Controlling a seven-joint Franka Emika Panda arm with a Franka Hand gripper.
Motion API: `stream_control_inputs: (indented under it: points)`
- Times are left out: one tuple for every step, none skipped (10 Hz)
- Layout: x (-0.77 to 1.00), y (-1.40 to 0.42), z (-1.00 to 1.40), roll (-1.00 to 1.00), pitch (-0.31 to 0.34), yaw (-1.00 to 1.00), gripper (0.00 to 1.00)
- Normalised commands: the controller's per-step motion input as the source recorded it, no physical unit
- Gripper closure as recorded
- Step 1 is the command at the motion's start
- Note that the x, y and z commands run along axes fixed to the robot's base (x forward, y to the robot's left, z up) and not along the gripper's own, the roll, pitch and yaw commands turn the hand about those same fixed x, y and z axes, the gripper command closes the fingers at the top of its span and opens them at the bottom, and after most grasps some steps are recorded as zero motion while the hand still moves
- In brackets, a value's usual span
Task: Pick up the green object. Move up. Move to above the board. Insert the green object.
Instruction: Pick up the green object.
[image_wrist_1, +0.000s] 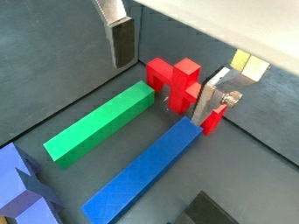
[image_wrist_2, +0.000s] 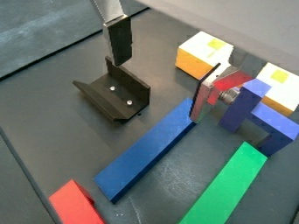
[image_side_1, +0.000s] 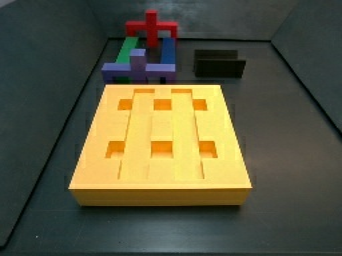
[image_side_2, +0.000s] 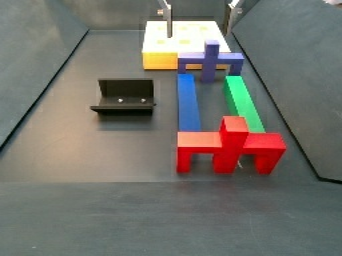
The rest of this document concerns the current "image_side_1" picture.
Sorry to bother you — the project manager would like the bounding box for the green long bar block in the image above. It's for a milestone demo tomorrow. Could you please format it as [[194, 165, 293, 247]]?
[[115, 37, 139, 71]]

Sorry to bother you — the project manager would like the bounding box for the yellow board with slots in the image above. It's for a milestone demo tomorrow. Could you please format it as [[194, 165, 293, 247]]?
[[70, 85, 253, 206]]

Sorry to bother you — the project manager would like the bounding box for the purple cross-shaped block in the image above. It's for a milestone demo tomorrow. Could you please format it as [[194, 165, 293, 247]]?
[[102, 48, 177, 84]]

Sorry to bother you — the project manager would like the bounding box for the blue long bar block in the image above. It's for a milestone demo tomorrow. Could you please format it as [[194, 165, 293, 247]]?
[[159, 37, 178, 83]]

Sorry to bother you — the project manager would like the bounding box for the red cross-shaped block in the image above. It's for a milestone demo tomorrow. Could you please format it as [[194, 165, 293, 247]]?
[[126, 9, 178, 47]]

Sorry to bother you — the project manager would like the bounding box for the black U-shaped bracket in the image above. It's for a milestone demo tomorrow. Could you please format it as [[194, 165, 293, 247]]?
[[194, 49, 246, 78]]

